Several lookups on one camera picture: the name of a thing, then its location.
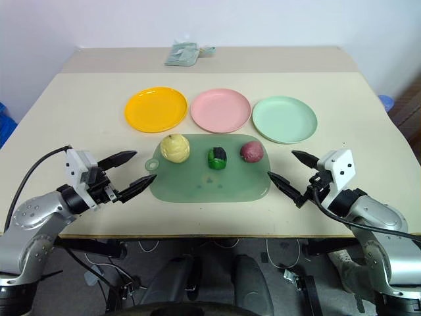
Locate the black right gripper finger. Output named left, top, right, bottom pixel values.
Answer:
left=291, top=150, right=321, bottom=171
left=267, top=171, right=312, bottom=209

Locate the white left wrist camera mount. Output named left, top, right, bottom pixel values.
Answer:
left=64, top=147, right=99, bottom=211

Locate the blue water bottle cap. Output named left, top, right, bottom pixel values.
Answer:
left=377, top=94, right=395, bottom=115

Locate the dark red fruit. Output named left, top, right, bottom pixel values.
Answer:
left=239, top=140, right=264, bottom=163

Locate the dark rounded left leg shape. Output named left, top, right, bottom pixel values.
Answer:
left=139, top=255, right=202, bottom=309

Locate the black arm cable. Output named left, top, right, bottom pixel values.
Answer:
left=309, top=184, right=421, bottom=251
left=3, top=145, right=72, bottom=235

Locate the green black toy food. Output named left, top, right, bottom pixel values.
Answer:
left=207, top=147, right=228, bottom=171

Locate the white shoe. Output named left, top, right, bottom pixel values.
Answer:
left=327, top=249, right=364, bottom=293

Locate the green cutting board mat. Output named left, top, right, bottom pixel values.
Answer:
left=145, top=133, right=272, bottom=204

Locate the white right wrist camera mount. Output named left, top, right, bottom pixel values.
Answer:
left=316, top=148, right=358, bottom=210

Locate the yellow plate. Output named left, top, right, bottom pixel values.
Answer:
left=124, top=86, right=189, bottom=134

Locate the dark rounded leg shape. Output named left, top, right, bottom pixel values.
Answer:
left=232, top=255, right=275, bottom=316
left=139, top=255, right=202, bottom=309

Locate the yellow pear fruit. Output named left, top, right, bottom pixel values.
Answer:
left=160, top=133, right=191, bottom=164

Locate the green plate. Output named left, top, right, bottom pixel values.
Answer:
left=252, top=95, right=319, bottom=145

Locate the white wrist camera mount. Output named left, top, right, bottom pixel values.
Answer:
left=64, top=147, right=99, bottom=211
left=316, top=148, right=358, bottom=210

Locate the pink plate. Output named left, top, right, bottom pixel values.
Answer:
left=190, top=88, right=252, bottom=134

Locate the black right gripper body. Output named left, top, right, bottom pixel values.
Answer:
left=304, top=171, right=334, bottom=201

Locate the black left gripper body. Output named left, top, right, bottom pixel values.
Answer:
left=82, top=167, right=120, bottom=205

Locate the brown cardboard box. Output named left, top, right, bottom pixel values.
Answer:
left=389, top=80, right=421, bottom=143

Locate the folded pale green cloth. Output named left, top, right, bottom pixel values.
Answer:
left=164, top=40, right=217, bottom=67

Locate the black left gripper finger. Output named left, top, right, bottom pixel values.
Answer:
left=97, top=150, right=138, bottom=171
left=117, top=174, right=158, bottom=203

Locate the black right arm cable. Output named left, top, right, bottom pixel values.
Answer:
left=309, top=184, right=421, bottom=251

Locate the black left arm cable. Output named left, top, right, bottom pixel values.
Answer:
left=3, top=145, right=72, bottom=235

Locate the blue plastic bag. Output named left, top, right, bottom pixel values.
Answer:
left=0, top=101, right=18, bottom=149

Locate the dark rounded right leg shape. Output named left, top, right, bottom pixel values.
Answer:
left=232, top=255, right=275, bottom=316

